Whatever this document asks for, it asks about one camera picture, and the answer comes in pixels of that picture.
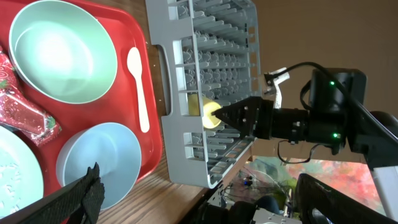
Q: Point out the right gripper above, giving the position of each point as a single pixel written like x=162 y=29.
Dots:
x=240 y=116

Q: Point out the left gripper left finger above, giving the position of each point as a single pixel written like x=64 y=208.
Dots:
x=58 y=206

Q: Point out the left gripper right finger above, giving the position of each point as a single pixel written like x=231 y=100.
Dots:
x=90 y=206

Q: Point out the yellow plastic cup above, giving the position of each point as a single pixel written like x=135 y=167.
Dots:
x=209 y=121

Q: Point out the light blue bowl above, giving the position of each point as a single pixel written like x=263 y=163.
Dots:
x=114 y=147

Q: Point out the white plastic spoon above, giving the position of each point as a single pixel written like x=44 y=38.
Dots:
x=134 y=65

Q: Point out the mint green bowl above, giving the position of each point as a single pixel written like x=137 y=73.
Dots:
x=62 y=51

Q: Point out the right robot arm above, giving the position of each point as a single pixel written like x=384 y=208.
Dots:
x=334 y=117

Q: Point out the grey dishwasher rack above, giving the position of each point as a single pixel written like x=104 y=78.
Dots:
x=208 y=49

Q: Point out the light blue plate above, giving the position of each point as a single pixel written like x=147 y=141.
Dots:
x=22 y=181

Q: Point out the red serving tray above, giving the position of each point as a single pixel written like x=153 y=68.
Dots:
x=118 y=105

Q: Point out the red candy wrapper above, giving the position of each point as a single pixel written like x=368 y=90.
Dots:
x=21 y=114

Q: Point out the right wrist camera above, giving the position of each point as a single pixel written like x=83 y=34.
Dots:
x=273 y=80

